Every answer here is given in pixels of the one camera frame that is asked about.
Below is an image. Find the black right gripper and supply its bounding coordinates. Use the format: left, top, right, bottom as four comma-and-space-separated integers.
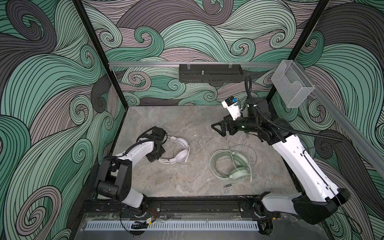
213, 110, 264, 136

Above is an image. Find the green over-ear headphones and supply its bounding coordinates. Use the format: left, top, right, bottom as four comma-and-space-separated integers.
229, 152, 253, 182

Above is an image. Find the clear plastic wall holder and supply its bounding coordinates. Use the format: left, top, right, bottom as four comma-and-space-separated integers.
271, 60, 315, 109

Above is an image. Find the black perforated metal tray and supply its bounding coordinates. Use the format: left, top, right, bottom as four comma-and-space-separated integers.
179, 65, 244, 84

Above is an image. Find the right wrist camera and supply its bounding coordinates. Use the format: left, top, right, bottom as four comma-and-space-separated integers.
222, 96, 242, 121

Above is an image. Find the white over-ear headphones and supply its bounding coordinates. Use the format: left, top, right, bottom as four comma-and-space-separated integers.
157, 136, 191, 165

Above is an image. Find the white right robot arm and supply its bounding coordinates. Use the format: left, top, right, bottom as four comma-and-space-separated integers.
211, 116, 351, 225

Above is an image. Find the aluminium rail right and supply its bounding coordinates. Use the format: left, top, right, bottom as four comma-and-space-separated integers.
302, 67, 384, 177

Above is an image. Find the green headphone cable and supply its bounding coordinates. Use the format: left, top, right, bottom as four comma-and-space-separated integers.
206, 131, 259, 188

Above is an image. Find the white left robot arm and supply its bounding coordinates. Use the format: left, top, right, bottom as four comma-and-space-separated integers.
95, 126, 168, 213

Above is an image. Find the black corrugated hose right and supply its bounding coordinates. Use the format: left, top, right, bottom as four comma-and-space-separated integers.
244, 74, 344, 142

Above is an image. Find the white slotted cable duct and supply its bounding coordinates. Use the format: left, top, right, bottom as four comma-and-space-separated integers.
85, 220, 259, 232

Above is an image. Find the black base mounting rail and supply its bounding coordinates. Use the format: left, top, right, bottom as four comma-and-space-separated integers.
86, 196, 319, 218

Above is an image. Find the black corner frame post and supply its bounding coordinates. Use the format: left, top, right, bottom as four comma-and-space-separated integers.
263, 0, 330, 106
72, 0, 129, 111

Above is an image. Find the black corner frame post left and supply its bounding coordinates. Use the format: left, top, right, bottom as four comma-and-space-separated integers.
72, 0, 129, 111

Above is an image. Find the black corner frame post right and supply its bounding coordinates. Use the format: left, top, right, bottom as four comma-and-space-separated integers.
263, 0, 330, 106

